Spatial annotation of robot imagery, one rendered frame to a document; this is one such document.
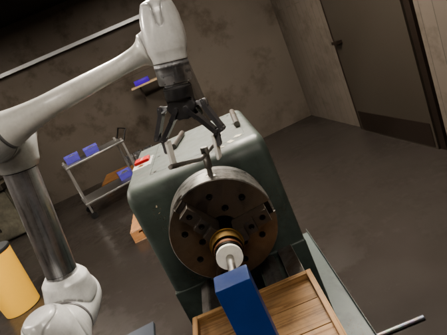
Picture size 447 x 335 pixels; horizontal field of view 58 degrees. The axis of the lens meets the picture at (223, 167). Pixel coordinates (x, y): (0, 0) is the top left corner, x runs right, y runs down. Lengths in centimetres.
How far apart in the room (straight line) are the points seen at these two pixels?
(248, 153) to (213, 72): 447
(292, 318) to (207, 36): 492
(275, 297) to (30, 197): 78
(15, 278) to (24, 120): 330
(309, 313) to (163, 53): 73
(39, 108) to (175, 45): 37
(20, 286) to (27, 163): 311
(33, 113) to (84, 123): 671
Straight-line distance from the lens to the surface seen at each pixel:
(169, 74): 102
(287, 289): 117
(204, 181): 111
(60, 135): 790
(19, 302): 439
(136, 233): 435
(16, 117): 112
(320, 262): 184
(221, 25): 575
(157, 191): 128
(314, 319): 106
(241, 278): 87
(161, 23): 102
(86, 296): 145
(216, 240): 104
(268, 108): 592
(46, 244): 139
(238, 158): 126
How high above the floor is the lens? 157
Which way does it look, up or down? 17 degrees down
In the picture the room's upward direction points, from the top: 24 degrees counter-clockwise
